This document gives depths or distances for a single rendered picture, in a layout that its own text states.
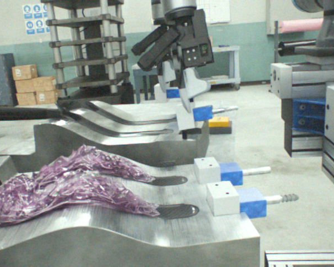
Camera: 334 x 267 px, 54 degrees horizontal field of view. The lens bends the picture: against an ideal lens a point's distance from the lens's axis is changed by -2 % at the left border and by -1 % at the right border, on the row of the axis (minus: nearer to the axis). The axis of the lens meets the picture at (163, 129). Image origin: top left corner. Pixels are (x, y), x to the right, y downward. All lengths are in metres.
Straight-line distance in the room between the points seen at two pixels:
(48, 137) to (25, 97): 6.80
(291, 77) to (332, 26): 0.17
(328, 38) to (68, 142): 0.74
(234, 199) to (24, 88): 7.22
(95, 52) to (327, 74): 5.20
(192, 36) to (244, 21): 6.53
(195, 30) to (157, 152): 0.27
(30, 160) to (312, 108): 0.76
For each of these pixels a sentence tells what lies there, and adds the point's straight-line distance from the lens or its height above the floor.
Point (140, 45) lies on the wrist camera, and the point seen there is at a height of 1.08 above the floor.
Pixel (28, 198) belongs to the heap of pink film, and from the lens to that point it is 0.51.
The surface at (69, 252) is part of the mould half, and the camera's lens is 0.42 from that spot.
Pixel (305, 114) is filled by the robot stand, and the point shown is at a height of 0.86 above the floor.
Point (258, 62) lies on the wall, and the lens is 7.32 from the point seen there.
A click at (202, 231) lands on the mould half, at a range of 0.44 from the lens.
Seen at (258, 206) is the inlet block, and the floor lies 0.86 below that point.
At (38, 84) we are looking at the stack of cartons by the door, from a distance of 7.43.
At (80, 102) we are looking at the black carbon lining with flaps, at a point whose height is 0.95.
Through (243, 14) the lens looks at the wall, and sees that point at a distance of 7.25.
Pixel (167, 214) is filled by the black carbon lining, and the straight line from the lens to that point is 0.49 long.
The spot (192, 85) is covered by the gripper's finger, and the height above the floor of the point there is 1.00.
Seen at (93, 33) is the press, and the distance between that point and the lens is 5.97.
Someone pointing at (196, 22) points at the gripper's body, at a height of 1.12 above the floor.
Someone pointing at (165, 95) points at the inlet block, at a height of 0.93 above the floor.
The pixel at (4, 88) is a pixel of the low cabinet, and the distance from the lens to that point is 7.64.
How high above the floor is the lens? 1.09
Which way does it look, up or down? 15 degrees down
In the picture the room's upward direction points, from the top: 5 degrees counter-clockwise
